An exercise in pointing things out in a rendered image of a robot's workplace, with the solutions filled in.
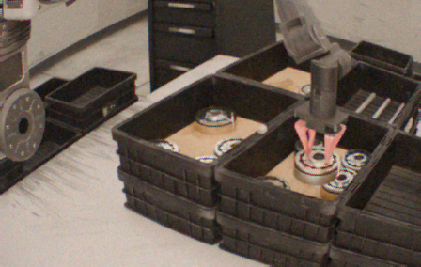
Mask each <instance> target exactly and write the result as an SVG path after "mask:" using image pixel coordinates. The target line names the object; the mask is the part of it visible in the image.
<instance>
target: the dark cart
mask: <svg viewBox="0 0 421 267"><path fill-rule="evenodd" d="M274 13H275V9H274V0H148V54H149V60H148V64H149V74H150V76H149V84H150V93H152V92H153V91H155V90H156V89H158V88H160V87H161V86H164V85H166V84H167V83H169V82H171V81H173V80H174V79H176V78H178V77H180V76H181V75H182V74H184V73H186V72H187V71H190V70H192V69H193V68H195V67H197V66H199V65H200V64H202V63H206V62H208V61H209V60H211V59H213V58H215V57H216V56H218V55H227V56H232V57H237V58H242V57H246V56H248V55H250V54H251V53H254V52H256V51H258V50H260V49H264V48H265V47H267V46H268V45H272V44H273V43H275V42H277V40H276V29H275V18H274Z"/></svg>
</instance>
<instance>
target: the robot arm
mask: <svg viewBox="0 0 421 267"><path fill-rule="evenodd" d="M274 1H275V3H276V6H277V13H278V16H279V18H280V22H281V24H280V25H279V26H280V30H281V32H282V35H283V38H284V39H283V41H284V45H285V47H286V49H287V51H288V54H289V56H291V57H293V58H294V60H295V62H296V64H299V63H302V62H304V61H305V60H308V59H309V58H311V57H312V58H311V60H310V64H311V70H310V75H311V79H310V99H309V101H306V102H304V103H303V104H302V105H300V106H299V107H298V108H296V109H295V110H294V116H295V117H297V116H299V117H301V119H300V120H299V121H297V122H296V123H295V126H294V128H295V129H296V131H297V133H298V135H299V136H300V139H301V141H302V143H303V145H304V153H305V155H306V156H308V153H310V152H311V150H312V148H313V143H314V139H315V135H316V132H318V133H320V134H325V153H324V154H325V163H326V164H327V163H329V162H330V159H331V156H332V154H333V152H334V150H335V145H336V144H337V142H338V141H339V139H340V138H341V135H342V134H343V133H344V131H345V129H346V126H345V125H343V124H341V123H342V122H343V123H347V121H348V115H347V114H345V113H342V112H340V111H337V110H335V105H336V91H337V84H336V83H337V81H339V80H340V79H341V78H342V77H344V76H345V75H346V74H347V73H349V71H351V59H350V58H349V56H348V54H347V53H346V52H344V51H343V50H341V48H340V46H339V45H338V44H337V43H332V44H331V43H330V41H329V40H328V39H327V37H326V35H325V34H324V32H323V30H322V28H321V25H320V21H319V19H317V18H316V16H315V15H314V12H313V10H312V8H311V7H310V6H309V5H308V3H307V2H306V0H274ZM321 48H322V49H321ZM315 50H316V51H315ZM313 51H314V52H313ZM310 52H313V53H310ZM309 53H310V54H309ZM308 54H309V55H308ZM316 55H317V56H316ZM315 56H316V57H315ZM329 128H330V129H329ZM307 130H308V131H309V142H307V137H306V131H307Z"/></svg>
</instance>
